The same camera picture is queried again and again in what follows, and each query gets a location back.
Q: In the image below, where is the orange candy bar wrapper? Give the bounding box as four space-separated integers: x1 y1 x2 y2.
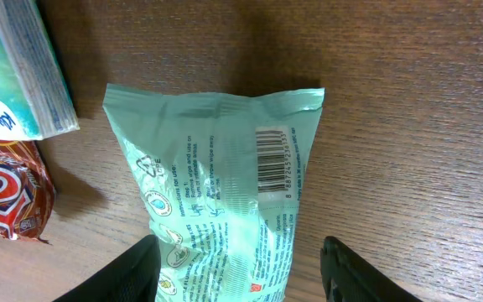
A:
0 141 56 242

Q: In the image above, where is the teal wet wipes pack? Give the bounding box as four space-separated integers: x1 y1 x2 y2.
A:
103 84 325 302

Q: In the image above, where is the teal tissue pack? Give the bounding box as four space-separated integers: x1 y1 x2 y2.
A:
0 0 79 141

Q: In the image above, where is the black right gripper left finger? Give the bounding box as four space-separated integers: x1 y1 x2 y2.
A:
55 235 161 302

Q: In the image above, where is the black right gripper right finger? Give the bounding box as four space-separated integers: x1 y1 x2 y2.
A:
320 237 421 302

